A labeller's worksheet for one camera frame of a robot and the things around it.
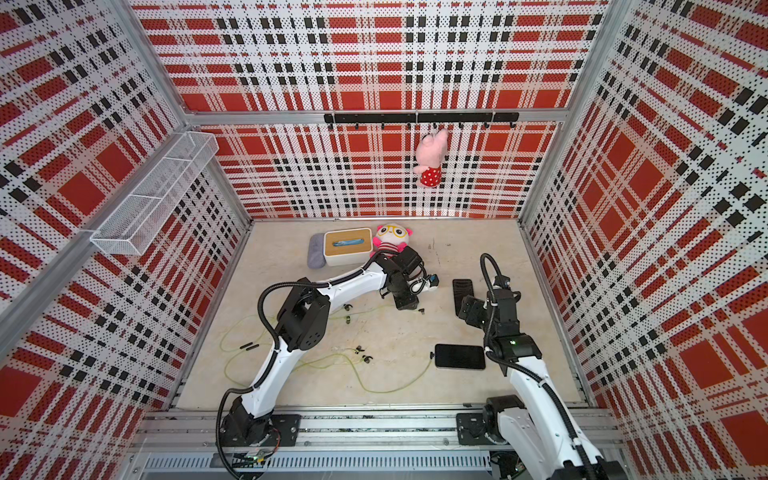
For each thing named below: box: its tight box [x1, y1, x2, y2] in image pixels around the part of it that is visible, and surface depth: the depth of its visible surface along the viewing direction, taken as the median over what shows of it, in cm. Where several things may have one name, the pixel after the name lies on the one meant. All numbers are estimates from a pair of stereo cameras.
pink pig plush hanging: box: [413, 128, 448, 187], surface depth 96 cm
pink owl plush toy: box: [370, 223, 413, 258], surface depth 109 cm
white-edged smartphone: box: [452, 278, 474, 316], surface depth 101 cm
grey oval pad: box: [307, 233, 326, 269], surface depth 109 cm
